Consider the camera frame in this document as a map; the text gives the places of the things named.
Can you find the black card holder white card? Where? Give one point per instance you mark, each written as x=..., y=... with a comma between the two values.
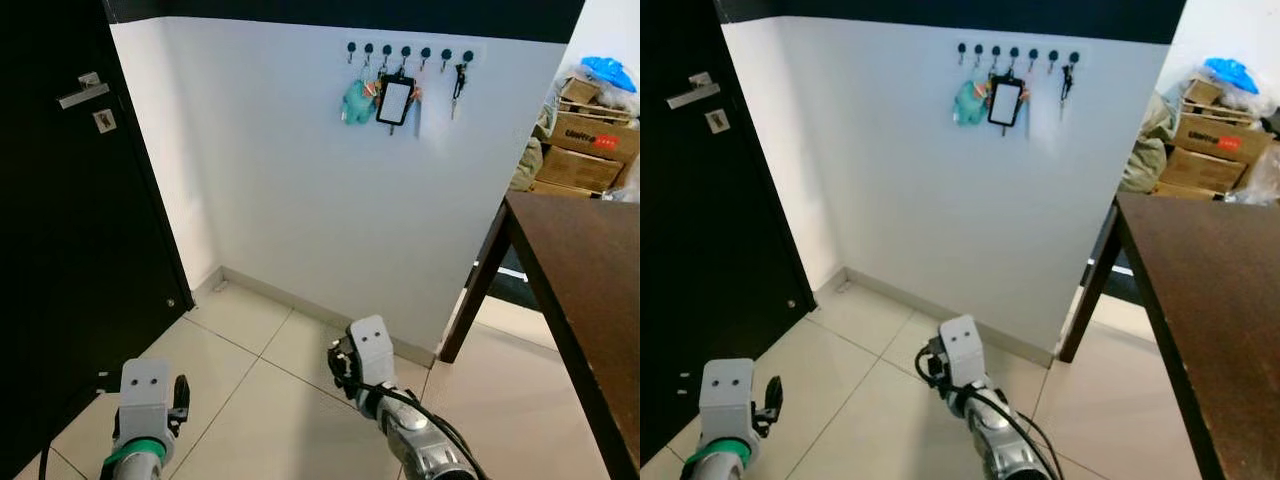
x=1005, y=101
x=396, y=100

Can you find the black door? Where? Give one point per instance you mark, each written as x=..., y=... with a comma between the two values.
x=60, y=220
x=700, y=220

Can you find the blue plastic cover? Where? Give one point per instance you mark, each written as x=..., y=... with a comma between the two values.
x=608, y=72
x=1232, y=73

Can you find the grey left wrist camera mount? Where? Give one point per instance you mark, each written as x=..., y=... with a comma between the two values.
x=145, y=400
x=727, y=400

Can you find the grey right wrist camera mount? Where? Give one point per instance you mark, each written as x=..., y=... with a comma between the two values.
x=962, y=350
x=372, y=350

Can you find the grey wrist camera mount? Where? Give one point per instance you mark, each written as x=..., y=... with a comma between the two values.
x=145, y=400
x=727, y=400
x=962, y=350
x=372, y=350

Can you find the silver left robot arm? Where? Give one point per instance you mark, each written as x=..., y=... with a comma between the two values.
x=715, y=462
x=135, y=462

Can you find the small brown carton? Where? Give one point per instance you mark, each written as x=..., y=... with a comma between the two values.
x=1202, y=92
x=580, y=90

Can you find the cardboard box red label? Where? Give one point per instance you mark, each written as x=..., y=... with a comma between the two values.
x=580, y=135
x=1210, y=135

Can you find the grey green cloth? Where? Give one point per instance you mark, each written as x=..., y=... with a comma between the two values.
x=525, y=160
x=1145, y=165

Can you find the silver door lock plate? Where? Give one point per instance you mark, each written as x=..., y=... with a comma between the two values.
x=104, y=120
x=715, y=121

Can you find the white hook rail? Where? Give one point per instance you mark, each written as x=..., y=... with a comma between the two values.
x=970, y=53
x=360, y=52

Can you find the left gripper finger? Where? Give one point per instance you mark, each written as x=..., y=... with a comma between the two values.
x=773, y=392
x=181, y=391

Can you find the dark brown wooden table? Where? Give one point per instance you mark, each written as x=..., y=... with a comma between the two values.
x=590, y=290
x=1210, y=300

